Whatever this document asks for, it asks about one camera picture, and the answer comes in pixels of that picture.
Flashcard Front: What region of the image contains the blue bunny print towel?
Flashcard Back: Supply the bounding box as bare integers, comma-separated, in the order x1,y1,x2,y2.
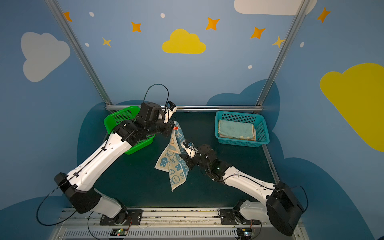
155,121,190,192

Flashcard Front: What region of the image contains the teal yellow patterned towel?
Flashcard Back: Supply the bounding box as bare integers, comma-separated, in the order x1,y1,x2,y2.
218,120,257,141

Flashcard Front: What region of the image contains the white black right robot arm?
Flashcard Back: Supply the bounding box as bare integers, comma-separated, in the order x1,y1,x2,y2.
181,141,306,236

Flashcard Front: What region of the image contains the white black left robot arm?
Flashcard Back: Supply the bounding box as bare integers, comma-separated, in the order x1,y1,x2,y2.
55,101,178,225

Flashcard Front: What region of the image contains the green plastic basket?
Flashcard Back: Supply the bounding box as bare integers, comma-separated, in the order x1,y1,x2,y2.
104,106,155,155

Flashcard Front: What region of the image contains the teal plastic basket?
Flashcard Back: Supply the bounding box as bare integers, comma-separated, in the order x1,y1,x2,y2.
215,111,270,148

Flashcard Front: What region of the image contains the right controller circuit board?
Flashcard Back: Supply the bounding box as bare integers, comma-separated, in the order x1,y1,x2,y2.
236,228,253,240

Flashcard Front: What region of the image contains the controller circuit board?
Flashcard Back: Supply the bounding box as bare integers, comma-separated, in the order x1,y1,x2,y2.
236,228,253,240
110,229,129,237

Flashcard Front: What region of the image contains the left controller circuit board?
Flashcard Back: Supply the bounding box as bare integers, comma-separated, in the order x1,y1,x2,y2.
110,229,129,237

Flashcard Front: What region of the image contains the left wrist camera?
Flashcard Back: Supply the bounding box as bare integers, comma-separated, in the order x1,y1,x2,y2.
164,101,178,124

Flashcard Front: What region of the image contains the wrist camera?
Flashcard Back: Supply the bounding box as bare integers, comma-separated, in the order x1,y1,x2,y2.
164,101,178,124
182,140,198,159

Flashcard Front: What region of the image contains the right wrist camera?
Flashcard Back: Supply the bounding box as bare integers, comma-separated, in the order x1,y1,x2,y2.
182,140,198,159

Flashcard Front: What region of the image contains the horizontal aluminium frame bar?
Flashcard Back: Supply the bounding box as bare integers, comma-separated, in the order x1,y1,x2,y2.
105,104,264,112

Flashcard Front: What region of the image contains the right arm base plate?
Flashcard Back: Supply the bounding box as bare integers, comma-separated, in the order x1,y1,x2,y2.
218,209,261,225

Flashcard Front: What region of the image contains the aluminium mounting rail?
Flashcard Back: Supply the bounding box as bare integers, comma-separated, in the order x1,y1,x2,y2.
49,208,309,240

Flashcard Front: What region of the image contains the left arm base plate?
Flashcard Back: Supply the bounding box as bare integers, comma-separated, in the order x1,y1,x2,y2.
100,209,143,226

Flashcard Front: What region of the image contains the left aluminium frame post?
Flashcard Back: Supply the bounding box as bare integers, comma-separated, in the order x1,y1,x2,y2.
45,0,113,105

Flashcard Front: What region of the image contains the aluminium frame post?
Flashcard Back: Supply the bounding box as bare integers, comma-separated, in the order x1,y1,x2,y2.
45,0,113,105
255,0,312,112

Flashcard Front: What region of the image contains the right aluminium frame post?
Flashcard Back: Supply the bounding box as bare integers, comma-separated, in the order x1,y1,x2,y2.
255,0,312,112

